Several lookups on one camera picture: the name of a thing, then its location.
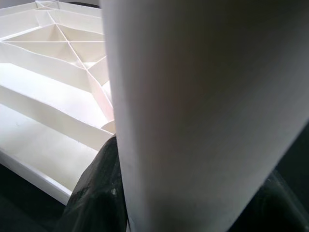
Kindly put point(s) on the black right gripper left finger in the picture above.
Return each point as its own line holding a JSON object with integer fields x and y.
{"x": 99, "y": 205}

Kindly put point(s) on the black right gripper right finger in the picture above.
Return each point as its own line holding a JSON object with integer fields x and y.
{"x": 280, "y": 215}

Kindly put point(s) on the white plastic children table top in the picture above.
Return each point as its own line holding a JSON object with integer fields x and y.
{"x": 36, "y": 116}

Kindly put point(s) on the black cloth table cover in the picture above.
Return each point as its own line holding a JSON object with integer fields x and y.
{"x": 19, "y": 205}

